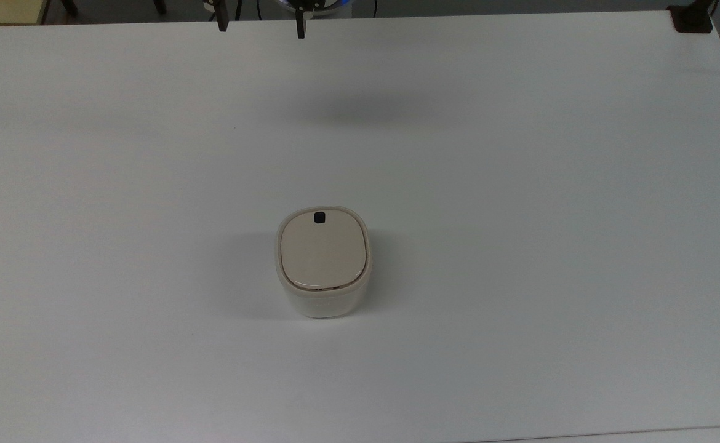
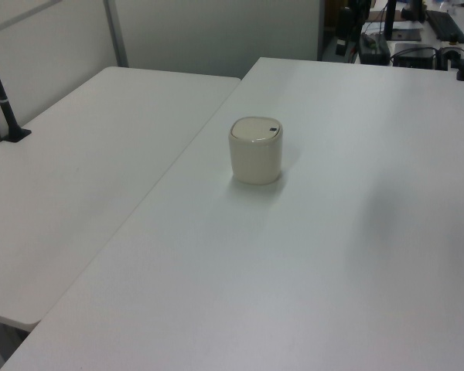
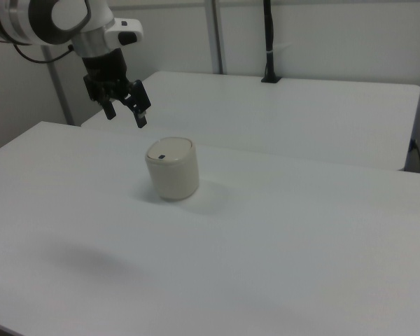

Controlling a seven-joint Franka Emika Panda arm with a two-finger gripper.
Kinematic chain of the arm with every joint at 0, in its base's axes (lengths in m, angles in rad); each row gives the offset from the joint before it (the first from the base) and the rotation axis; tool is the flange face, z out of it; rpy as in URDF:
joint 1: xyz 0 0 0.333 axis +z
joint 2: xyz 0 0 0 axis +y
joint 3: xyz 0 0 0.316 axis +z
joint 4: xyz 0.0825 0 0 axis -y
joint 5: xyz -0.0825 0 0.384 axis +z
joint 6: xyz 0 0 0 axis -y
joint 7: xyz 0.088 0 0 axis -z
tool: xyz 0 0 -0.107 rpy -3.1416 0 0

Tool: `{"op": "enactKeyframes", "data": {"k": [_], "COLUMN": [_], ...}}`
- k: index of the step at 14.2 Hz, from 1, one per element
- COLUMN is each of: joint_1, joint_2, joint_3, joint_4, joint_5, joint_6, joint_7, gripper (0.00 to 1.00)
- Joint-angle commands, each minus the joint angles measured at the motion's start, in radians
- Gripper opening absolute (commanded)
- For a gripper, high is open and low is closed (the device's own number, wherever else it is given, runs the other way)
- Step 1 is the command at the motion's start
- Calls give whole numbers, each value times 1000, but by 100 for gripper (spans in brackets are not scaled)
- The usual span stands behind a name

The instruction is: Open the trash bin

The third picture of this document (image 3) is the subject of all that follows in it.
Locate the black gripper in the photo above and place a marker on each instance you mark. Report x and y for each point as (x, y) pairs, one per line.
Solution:
(104, 75)

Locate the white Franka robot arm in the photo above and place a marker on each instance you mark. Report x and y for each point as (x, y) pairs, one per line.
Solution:
(38, 21)

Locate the beige round trash bin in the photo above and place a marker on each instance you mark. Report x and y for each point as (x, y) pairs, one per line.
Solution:
(172, 169)

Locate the white rear table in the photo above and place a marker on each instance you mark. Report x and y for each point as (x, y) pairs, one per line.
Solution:
(266, 119)

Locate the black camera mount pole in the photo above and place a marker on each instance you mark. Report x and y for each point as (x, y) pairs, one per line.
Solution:
(270, 42)

